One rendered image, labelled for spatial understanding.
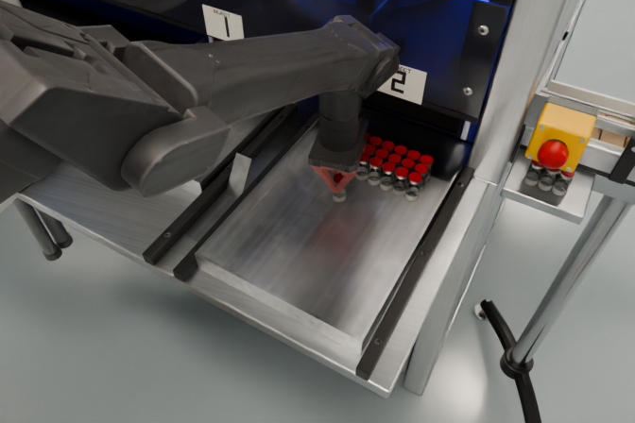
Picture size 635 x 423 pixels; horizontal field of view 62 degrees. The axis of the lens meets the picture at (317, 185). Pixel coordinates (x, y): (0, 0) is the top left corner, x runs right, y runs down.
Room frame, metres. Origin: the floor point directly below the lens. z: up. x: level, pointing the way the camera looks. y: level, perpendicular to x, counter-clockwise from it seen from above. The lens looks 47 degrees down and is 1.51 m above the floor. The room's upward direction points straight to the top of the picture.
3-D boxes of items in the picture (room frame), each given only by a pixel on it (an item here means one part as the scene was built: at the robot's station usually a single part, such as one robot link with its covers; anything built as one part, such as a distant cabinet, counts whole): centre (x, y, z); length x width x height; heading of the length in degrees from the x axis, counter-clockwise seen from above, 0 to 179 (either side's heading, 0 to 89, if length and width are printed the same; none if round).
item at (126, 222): (0.63, 0.10, 0.87); 0.70 x 0.48 x 0.02; 60
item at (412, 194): (0.61, -0.08, 0.90); 0.18 x 0.02 x 0.05; 60
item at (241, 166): (0.54, 0.15, 0.91); 0.14 x 0.03 x 0.06; 149
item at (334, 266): (0.51, -0.03, 0.90); 0.34 x 0.26 x 0.04; 150
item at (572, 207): (0.62, -0.39, 0.87); 0.14 x 0.13 x 0.02; 150
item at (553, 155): (0.55, -0.34, 0.99); 0.04 x 0.04 x 0.04; 60
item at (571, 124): (0.59, -0.36, 0.99); 0.08 x 0.07 x 0.07; 150
